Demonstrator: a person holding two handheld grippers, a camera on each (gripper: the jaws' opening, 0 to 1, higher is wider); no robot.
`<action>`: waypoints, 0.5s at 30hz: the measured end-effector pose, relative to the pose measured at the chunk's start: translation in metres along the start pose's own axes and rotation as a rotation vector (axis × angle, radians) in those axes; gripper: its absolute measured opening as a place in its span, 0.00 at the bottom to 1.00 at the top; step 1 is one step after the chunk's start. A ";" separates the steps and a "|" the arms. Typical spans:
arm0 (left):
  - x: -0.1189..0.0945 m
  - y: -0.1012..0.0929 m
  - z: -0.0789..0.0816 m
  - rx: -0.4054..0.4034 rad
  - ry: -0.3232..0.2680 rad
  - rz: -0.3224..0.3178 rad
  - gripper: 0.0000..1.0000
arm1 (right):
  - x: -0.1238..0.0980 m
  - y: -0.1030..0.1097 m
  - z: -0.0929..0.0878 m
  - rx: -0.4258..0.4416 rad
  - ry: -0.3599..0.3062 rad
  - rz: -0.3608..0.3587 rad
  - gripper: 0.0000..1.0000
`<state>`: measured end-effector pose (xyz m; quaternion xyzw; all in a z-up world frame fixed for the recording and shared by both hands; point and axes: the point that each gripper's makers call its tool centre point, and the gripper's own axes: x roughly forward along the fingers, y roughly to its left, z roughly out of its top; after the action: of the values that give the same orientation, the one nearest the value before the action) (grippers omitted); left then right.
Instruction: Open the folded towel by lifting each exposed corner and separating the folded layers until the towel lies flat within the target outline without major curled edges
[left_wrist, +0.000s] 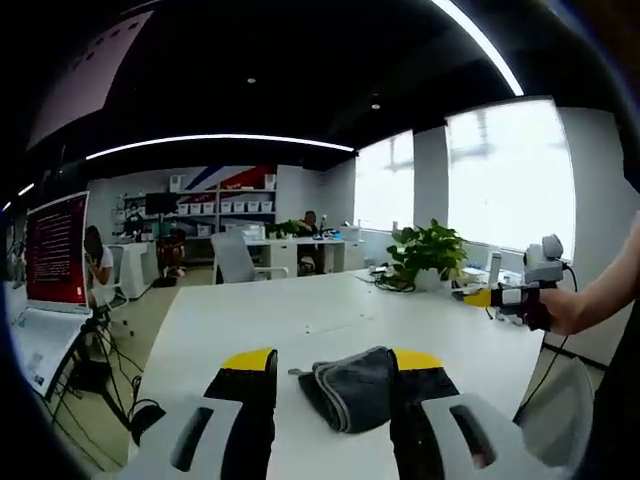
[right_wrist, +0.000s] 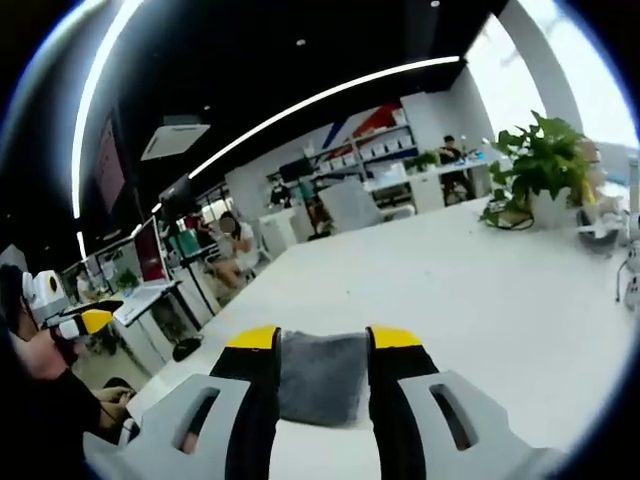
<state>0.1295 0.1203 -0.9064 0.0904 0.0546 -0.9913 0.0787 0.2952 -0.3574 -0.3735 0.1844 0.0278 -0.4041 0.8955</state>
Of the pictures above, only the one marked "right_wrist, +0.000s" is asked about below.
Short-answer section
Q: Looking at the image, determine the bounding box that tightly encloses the small green desk plant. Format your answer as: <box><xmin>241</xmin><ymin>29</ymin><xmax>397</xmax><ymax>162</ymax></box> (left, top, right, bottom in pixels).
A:
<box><xmin>403</xmin><ymin>149</ymin><xmax>442</xmax><ymax>174</ymax></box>

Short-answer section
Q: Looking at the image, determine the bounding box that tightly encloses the grey towel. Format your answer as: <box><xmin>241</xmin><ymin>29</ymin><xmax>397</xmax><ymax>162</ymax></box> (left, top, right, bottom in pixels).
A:
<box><xmin>277</xmin><ymin>330</ymin><xmax>371</xmax><ymax>427</ymax></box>

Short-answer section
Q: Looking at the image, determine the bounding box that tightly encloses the computer monitor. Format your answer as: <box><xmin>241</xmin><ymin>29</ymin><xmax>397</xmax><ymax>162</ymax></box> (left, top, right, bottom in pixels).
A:
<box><xmin>133</xmin><ymin>216</ymin><xmax>170</xmax><ymax>287</ymax></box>

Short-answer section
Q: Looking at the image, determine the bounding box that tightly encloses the ceiling air conditioner unit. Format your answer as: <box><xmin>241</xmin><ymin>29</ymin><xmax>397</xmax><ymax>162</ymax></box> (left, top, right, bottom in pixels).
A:
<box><xmin>140</xmin><ymin>123</ymin><xmax>212</xmax><ymax>162</ymax></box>

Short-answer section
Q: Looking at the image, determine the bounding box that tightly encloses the person's left hand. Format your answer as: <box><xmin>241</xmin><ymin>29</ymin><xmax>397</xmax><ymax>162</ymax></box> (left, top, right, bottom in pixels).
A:
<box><xmin>10</xmin><ymin>304</ymin><xmax>82</xmax><ymax>384</ymax></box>

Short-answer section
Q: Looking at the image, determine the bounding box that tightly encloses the shelf with white boxes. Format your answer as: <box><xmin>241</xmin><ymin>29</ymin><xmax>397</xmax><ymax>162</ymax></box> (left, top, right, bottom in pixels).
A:
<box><xmin>302</xmin><ymin>108</ymin><xmax>420</xmax><ymax>177</ymax></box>

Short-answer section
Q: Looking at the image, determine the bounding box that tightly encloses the black monitor on desk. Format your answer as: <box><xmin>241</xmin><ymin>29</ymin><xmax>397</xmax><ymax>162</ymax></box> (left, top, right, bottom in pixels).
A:
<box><xmin>277</xmin><ymin>157</ymin><xmax>313</xmax><ymax>182</ymax></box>

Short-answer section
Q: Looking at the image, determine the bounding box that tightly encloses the green potted plant white pot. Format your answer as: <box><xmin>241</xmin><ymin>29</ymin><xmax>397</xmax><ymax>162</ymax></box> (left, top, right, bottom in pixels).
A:
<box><xmin>479</xmin><ymin>110</ymin><xmax>599</xmax><ymax>232</ymax></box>

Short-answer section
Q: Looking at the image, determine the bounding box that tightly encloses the white device on table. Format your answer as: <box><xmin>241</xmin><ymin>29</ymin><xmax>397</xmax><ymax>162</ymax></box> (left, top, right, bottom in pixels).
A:
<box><xmin>613</xmin><ymin>244</ymin><xmax>640</xmax><ymax>305</ymax></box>

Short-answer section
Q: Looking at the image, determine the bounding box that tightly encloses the long ceiling light strip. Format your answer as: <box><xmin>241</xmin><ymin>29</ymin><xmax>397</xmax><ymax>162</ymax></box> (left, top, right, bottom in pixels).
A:
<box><xmin>188</xmin><ymin>55</ymin><xmax>461</xmax><ymax>180</ymax></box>
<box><xmin>70</xmin><ymin>0</ymin><xmax>146</xmax><ymax>220</ymax></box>

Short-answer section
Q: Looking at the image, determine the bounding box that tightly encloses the white office chair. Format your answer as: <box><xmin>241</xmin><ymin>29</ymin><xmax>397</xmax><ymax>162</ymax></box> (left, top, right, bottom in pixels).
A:
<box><xmin>317</xmin><ymin>178</ymin><xmax>416</xmax><ymax>234</ymax></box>

